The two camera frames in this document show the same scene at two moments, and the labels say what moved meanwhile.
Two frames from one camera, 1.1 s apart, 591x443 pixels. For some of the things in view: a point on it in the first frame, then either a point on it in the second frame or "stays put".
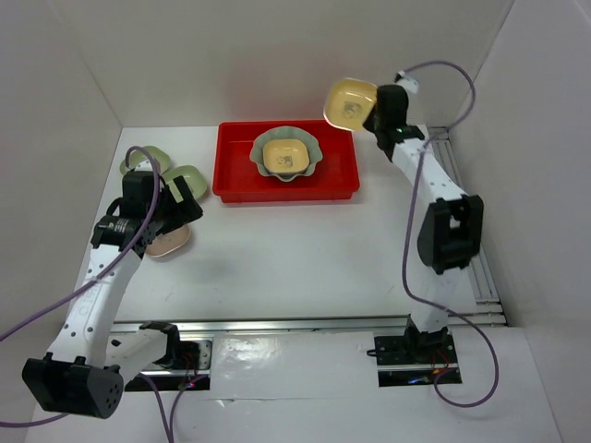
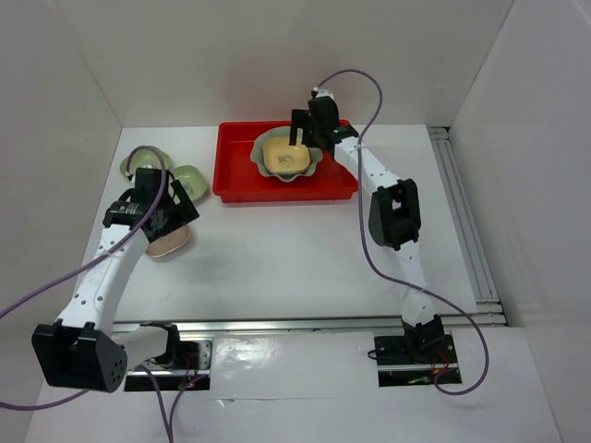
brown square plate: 167,242 stays put
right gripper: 367,123 -> 299,119
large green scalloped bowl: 285,133 stays put
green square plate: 193,178 stays put
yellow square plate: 348,101 -> 279,156
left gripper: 183,212 stays put
